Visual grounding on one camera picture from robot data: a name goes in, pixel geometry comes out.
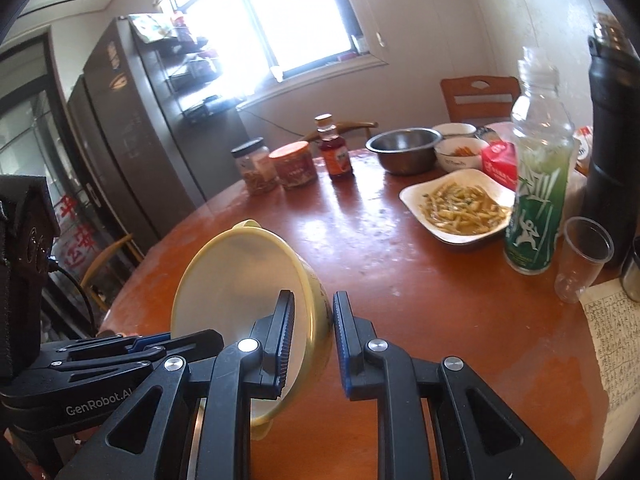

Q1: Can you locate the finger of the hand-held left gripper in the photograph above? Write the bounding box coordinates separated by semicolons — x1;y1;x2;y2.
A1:
47;352;168;377
42;334;173;357

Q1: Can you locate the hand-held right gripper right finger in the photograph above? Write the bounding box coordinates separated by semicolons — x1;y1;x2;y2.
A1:
332;290;576;480

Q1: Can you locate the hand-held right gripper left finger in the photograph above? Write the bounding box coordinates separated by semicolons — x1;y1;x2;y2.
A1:
57;289;297;480

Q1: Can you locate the yellow bowl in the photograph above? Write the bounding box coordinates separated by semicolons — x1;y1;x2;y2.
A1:
170;220;335;441

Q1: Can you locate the glass door with red decals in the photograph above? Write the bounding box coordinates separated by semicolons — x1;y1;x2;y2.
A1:
0;30;106;341

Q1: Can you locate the clear jar with black lid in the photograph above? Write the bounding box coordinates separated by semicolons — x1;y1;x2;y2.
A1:
231;137;278;196

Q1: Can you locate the red jar with orange lid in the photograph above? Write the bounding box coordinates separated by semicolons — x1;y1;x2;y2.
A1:
269;141;318;191

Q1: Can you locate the grey refrigerator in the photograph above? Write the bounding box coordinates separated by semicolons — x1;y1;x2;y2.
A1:
65;16;251;256

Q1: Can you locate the white plate with food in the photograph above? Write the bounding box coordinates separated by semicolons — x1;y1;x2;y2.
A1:
399;168;518;246

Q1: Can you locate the sauce bottle with yellow cap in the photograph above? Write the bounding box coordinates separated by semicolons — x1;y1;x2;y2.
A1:
314;113;354;182

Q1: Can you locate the steel bowl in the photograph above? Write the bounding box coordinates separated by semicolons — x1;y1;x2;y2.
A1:
365;128;443;176

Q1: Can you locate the white ceramic bowl with food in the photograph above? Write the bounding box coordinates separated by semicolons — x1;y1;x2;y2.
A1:
433;138;490;177

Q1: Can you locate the wooden armchair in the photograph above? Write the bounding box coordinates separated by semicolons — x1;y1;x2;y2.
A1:
300;120;379;143

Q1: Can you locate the green drink bottle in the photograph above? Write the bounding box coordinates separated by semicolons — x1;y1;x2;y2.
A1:
503;46;576;276

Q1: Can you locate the red packet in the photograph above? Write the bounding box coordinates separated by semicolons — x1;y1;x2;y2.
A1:
481;141;521;192

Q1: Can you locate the clear plastic cup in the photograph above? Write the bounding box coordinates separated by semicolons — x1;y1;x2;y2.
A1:
554;216;615;304

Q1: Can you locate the colourful packet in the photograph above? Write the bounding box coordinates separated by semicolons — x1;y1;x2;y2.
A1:
129;12;173;43

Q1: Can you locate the handwritten paper sheet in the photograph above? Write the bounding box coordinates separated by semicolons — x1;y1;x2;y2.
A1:
577;280;640;453

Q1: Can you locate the brown wooden chair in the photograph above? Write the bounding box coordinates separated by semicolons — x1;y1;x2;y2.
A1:
440;76;522;126

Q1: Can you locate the dark metal cup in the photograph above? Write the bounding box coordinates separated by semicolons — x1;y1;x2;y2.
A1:
619;237;640;302

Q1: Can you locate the white orange packet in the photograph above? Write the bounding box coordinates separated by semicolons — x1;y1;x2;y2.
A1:
571;125;595;173

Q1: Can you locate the black thermos flask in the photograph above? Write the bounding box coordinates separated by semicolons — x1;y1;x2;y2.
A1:
580;12;640;268

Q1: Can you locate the window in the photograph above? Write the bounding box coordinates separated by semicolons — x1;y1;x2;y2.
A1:
165;0;388;106

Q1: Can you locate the black braided cable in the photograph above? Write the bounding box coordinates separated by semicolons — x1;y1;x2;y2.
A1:
47;257;97;333

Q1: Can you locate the black wire shelf rack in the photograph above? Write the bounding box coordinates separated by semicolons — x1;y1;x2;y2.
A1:
150;0;223;126

